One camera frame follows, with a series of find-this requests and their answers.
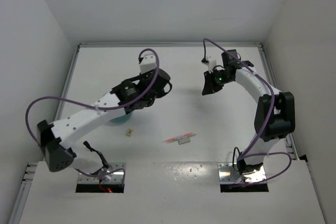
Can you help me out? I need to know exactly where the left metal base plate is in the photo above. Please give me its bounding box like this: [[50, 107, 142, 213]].
[[77, 163, 126, 184]]

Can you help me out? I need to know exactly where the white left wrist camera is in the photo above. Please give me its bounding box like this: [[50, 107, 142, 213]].
[[139, 54, 157, 74]]

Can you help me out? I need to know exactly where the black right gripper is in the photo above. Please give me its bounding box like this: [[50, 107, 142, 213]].
[[203, 69, 233, 95]]

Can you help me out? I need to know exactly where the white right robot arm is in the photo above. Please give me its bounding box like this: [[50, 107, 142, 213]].
[[201, 49, 295, 174]]

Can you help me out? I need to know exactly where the metal base plate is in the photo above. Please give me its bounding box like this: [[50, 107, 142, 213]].
[[77, 163, 126, 184], [217, 162, 266, 184]]

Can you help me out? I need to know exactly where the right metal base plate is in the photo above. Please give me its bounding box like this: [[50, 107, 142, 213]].
[[217, 162, 266, 184]]

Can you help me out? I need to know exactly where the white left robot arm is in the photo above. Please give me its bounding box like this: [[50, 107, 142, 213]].
[[37, 69, 172, 172]]

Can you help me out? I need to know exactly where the small beige eraser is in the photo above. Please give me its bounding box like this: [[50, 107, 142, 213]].
[[126, 129, 133, 136]]

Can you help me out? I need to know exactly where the red thin pen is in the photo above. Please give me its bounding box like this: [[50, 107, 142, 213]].
[[163, 131, 195, 143]]

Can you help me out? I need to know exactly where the grey rectangular eraser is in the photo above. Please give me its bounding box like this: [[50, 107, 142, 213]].
[[178, 137, 191, 145]]

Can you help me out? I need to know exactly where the teal round organizer container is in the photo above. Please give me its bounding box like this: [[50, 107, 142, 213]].
[[108, 112, 133, 125]]

